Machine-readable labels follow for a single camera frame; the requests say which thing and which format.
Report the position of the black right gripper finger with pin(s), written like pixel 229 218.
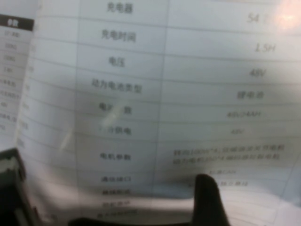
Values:
pixel 207 202

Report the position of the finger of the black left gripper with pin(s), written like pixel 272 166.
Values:
pixel 11 186

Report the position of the white manual book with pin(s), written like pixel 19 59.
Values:
pixel 164 82

